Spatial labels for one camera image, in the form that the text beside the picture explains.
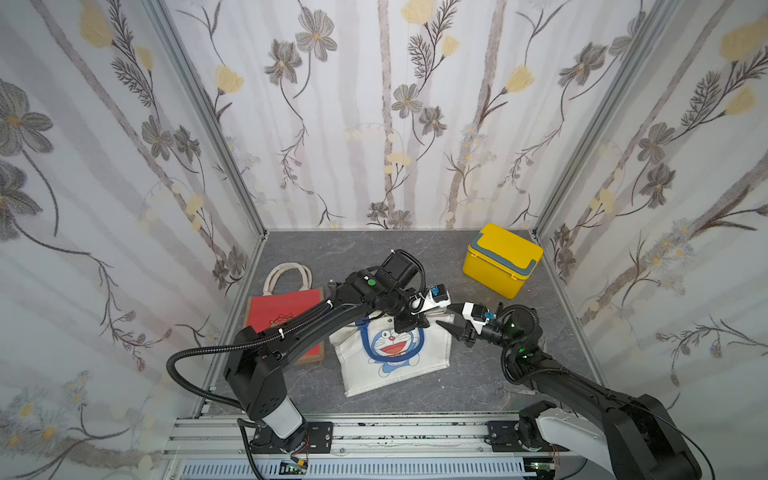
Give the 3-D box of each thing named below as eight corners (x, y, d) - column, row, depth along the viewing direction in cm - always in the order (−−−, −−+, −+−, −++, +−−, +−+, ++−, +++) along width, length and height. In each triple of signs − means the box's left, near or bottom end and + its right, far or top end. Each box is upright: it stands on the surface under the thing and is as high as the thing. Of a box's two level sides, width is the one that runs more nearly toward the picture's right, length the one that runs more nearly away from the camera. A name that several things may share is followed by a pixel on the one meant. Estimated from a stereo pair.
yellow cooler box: (454, 277, 109) (462, 250, 97) (480, 248, 118) (490, 220, 106) (506, 310, 100) (522, 285, 88) (530, 276, 109) (547, 249, 98)
